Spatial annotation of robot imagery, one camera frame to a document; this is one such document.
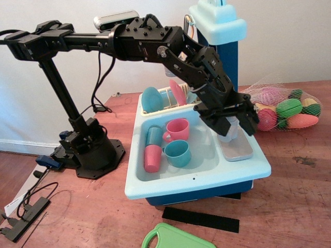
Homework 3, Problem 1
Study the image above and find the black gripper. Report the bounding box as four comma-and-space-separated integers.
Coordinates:
191, 77, 260, 136

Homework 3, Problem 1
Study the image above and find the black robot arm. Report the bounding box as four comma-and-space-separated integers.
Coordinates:
1, 14, 259, 179

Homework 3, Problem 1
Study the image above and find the grey toy faucet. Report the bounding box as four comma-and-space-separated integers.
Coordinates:
218, 117, 253, 162

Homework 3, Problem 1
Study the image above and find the net bag of toy food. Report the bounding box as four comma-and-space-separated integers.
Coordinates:
242, 76, 322, 132

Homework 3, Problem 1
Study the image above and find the light teal toy plate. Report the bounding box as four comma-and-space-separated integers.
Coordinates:
186, 91, 199, 104

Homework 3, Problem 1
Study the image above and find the pink toy mug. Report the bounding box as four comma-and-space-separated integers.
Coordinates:
162, 118, 190, 143

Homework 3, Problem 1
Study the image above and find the pink toy plate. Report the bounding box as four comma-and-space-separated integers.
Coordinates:
169, 80, 187, 106

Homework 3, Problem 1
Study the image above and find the teal toy mug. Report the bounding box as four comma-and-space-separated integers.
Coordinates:
162, 139, 191, 168

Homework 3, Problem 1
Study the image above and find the cream dish rack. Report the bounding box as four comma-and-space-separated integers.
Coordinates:
139, 83, 201, 117

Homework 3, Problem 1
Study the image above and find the light blue toy sink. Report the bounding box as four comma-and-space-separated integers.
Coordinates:
125, 105, 271, 206

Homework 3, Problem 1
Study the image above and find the teal toy tumbler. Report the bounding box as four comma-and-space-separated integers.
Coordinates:
146, 125, 163, 146

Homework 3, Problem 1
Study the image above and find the pink toy tumbler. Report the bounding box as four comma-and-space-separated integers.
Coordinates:
144, 145, 162, 173

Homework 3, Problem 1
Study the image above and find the orange toy dish brush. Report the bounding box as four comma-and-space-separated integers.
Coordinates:
183, 14, 195, 39

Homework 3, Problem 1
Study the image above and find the black velcro strip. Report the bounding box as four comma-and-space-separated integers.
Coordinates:
162, 207, 240, 233

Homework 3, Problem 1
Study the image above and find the green toy cutting board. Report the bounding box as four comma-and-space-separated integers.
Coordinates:
141, 223, 216, 248

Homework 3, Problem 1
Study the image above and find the blue table clamp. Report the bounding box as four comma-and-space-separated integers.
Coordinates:
35, 155, 63, 171

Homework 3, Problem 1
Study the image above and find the white paper sheet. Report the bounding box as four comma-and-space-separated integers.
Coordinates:
4, 173, 38, 216

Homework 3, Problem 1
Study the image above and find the black usb hub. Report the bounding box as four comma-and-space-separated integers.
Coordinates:
1, 197, 51, 243

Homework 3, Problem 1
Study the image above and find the black camera cable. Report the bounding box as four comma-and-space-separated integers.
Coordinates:
91, 49, 118, 113

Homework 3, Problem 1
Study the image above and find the silver depth camera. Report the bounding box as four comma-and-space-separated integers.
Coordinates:
93, 10, 139, 32

